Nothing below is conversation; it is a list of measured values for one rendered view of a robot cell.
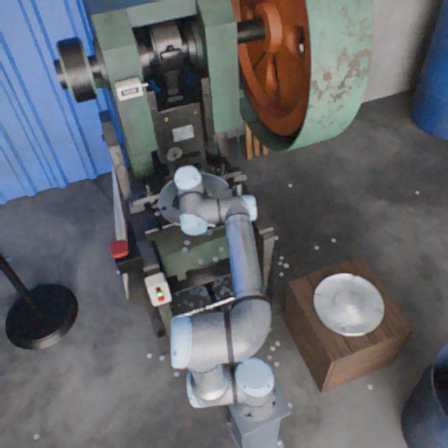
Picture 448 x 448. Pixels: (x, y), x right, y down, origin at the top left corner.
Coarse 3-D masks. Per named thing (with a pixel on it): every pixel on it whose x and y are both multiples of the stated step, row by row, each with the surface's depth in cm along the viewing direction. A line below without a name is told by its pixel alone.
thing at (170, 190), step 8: (208, 176) 173; (216, 176) 172; (168, 184) 171; (208, 184) 170; (216, 184) 169; (224, 184) 169; (168, 192) 168; (176, 192) 168; (208, 192) 166; (216, 192) 166; (224, 192) 166; (160, 200) 165; (168, 200) 165; (160, 208) 162; (168, 208) 162; (168, 216) 159; (176, 216) 159
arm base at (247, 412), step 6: (276, 396) 142; (270, 402) 138; (276, 402) 142; (240, 408) 139; (246, 408) 137; (252, 408) 136; (258, 408) 136; (264, 408) 137; (270, 408) 139; (240, 414) 141; (246, 414) 140; (252, 414) 138; (258, 414) 137; (264, 414) 138; (270, 414) 140; (252, 420) 140; (258, 420) 140
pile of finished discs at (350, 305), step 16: (320, 288) 183; (336, 288) 183; (352, 288) 182; (368, 288) 182; (320, 304) 178; (336, 304) 177; (352, 304) 177; (368, 304) 177; (336, 320) 173; (352, 320) 172; (368, 320) 172
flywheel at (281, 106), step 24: (240, 0) 157; (264, 0) 137; (288, 0) 122; (264, 24) 134; (288, 24) 127; (240, 48) 166; (264, 48) 141; (288, 48) 132; (240, 72) 171; (264, 72) 156; (288, 72) 137; (264, 96) 162; (288, 96) 143; (264, 120) 161; (288, 120) 140
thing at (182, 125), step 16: (160, 96) 141; (176, 96) 140; (192, 96) 142; (160, 112) 137; (176, 112) 139; (192, 112) 142; (176, 128) 144; (192, 128) 146; (176, 144) 149; (192, 144) 151; (176, 160) 151; (192, 160) 152
